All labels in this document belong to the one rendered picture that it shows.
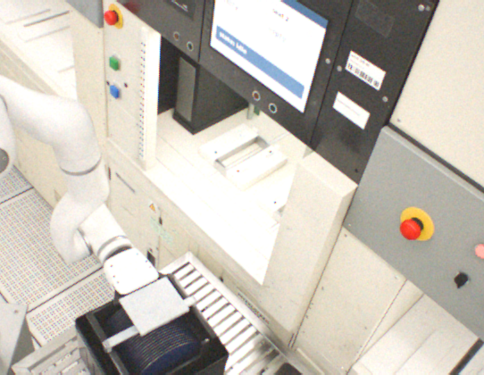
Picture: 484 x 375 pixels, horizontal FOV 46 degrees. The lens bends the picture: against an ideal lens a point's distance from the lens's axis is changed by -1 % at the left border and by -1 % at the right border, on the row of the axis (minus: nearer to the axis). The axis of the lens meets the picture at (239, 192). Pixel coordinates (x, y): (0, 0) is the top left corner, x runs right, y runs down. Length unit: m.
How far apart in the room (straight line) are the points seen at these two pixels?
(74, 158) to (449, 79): 0.70
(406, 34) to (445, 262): 0.42
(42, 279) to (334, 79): 1.87
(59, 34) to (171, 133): 0.73
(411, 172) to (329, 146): 0.19
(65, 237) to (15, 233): 1.52
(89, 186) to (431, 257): 0.70
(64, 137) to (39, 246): 1.68
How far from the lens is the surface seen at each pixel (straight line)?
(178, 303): 1.31
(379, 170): 1.11
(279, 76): 1.20
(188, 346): 1.40
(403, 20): 0.98
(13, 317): 1.70
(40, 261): 2.73
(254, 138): 1.97
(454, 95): 0.99
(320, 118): 1.16
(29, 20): 2.59
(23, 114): 1.15
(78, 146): 1.16
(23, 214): 2.92
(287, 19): 1.13
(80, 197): 1.28
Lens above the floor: 2.20
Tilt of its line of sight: 47 degrees down
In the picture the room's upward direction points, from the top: 11 degrees clockwise
